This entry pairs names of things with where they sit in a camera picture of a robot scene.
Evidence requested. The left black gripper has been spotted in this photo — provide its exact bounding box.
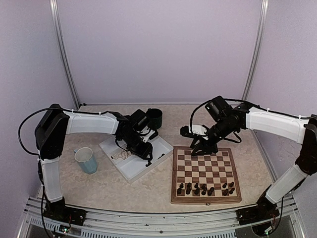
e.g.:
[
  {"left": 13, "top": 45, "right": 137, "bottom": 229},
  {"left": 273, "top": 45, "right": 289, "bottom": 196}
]
[{"left": 121, "top": 131, "right": 153, "bottom": 161}]

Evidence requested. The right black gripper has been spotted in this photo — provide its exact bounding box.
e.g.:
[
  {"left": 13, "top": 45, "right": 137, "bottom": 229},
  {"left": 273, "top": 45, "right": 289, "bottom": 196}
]
[{"left": 191, "top": 117, "right": 238, "bottom": 156}]

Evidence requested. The wooden chess board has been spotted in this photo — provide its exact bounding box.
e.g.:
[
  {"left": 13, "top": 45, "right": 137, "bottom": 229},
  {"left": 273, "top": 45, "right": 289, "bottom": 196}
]
[{"left": 171, "top": 146, "right": 242, "bottom": 205}]

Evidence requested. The dark chess piece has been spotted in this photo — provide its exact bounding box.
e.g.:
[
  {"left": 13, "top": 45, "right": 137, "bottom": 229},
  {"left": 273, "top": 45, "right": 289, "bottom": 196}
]
[{"left": 208, "top": 187, "right": 214, "bottom": 196}]

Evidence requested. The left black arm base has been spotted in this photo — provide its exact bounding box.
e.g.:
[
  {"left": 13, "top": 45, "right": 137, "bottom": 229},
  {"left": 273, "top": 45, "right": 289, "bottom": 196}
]
[{"left": 44, "top": 197, "right": 86, "bottom": 226}]

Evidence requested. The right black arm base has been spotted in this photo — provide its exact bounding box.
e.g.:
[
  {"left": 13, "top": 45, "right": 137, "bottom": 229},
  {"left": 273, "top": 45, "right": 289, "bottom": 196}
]
[{"left": 236, "top": 193, "right": 280, "bottom": 225}]

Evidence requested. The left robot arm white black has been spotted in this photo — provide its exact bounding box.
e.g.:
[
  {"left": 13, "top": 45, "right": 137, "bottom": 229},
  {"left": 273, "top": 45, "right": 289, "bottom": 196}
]
[{"left": 35, "top": 104, "right": 158, "bottom": 221}]

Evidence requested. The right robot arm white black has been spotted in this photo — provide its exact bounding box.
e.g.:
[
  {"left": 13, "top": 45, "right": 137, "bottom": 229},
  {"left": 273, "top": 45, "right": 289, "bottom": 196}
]
[{"left": 189, "top": 96, "right": 317, "bottom": 220}]

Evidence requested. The pile of white chess pieces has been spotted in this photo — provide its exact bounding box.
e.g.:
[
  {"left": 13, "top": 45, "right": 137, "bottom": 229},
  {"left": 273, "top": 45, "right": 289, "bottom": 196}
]
[{"left": 111, "top": 151, "right": 132, "bottom": 160}]

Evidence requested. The white divided plastic tray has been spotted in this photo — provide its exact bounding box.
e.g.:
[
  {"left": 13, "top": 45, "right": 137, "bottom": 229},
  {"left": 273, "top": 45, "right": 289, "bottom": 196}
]
[{"left": 99, "top": 136, "right": 173, "bottom": 183}]

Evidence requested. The dark green cup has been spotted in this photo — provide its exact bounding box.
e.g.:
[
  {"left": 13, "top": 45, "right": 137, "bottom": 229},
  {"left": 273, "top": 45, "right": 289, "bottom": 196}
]
[{"left": 146, "top": 108, "right": 162, "bottom": 130}]

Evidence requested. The light blue cup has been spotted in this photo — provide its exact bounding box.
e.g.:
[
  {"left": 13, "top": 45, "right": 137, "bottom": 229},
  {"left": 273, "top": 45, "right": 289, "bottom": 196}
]
[{"left": 74, "top": 147, "right": 98, "bottom": 175}]

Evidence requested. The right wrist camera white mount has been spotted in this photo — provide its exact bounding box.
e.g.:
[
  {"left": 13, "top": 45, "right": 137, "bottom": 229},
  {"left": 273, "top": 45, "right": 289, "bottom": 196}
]
[{"left": 180, "top": 125, "right": 208, "bottom": 138}]

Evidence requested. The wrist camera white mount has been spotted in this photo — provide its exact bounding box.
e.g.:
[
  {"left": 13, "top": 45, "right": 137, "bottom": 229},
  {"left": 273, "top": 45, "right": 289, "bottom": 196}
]
[
  {"left": 180, "top": 125, "right": 208, "bottom": 138},
  {"left": 140, "top": 130, "right": 159, "bottom": 143}
]

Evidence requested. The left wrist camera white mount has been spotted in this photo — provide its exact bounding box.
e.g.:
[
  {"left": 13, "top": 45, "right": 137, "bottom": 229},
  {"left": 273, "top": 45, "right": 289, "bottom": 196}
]
[{"left": 140, "top": 130, "right": 159, "bottom": 143}]

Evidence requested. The right aluminium frame post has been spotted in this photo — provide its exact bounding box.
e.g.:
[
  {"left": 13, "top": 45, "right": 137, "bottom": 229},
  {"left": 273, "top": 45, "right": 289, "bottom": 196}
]
[{"left": 242, "top": 0, "right": 269, "bottom": 100}]

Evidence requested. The aluminium frame post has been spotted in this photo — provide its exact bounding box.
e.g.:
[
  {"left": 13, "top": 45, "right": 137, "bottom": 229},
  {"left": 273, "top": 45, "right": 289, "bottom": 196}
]
[
  {"left": 242, "top": 0, "right": 269, "bottom": 100},
  {"left": 49, "top": 0, "right": 81, "bottom": 109}
]

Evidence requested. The left aluminium frame post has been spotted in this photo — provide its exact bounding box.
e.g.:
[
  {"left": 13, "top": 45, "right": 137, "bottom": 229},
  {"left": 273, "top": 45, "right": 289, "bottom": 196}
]
[{"left": 49, "top": 0, "right": 81, "bottom": 109}]

